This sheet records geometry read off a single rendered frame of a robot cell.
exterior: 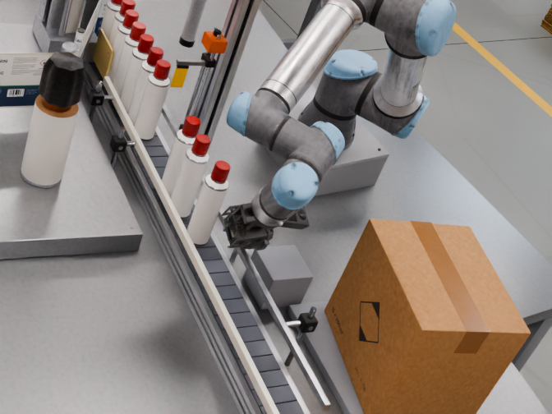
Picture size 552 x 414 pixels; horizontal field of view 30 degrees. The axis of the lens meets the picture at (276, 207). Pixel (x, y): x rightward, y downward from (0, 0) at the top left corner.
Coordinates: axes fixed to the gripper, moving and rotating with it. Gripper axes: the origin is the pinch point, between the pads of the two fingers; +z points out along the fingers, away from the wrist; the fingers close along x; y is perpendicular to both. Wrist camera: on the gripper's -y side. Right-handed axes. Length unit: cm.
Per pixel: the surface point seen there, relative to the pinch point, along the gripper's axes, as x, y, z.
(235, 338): 21.1, 9.9, -7.3
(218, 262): 2.1, 3.7, 7.4
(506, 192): -47, -199, 162
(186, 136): -24.9, 6.0, 2.4
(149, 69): -47, 6, 15
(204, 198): -9.7, 6.7, -1.0
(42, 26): -72, 22, 38
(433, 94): -111, -204, 197
